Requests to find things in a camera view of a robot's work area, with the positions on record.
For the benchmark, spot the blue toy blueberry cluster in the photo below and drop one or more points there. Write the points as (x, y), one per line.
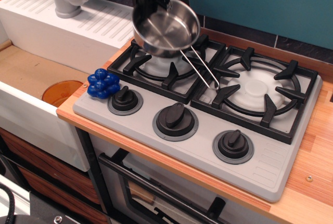
(102, 84)

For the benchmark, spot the black right stove knob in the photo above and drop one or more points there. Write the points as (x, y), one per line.
(233, 147)

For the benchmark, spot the wooden drawer front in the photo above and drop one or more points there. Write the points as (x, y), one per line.
(53, 180)

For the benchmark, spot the oven door with handle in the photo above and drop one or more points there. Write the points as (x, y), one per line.
(149, 199)

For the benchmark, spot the black left stove knob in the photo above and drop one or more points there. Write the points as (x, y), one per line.
(125, 102)

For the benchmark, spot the black stove knob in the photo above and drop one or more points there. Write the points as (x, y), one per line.
(125, 102)
(233, 147)
(175, 123)

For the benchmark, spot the orange plastic plate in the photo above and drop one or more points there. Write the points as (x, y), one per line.
(58, 93)

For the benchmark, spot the black right burner grate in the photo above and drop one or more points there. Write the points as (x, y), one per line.
(270, 97)

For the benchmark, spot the black middle stove knob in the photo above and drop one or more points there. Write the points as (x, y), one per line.
(175, 123)

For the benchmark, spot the stainless steel pan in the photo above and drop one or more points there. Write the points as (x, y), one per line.
(168, 33)

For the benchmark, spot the black left burner grate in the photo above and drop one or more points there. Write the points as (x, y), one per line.
(176, 78)

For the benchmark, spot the black burner grate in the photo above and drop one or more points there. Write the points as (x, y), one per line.
(176, 78)
(270, 97)

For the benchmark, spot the grey toy stove top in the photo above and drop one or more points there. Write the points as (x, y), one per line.
(247, 134)

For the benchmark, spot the white sink unit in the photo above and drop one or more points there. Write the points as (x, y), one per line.
(39, 49)

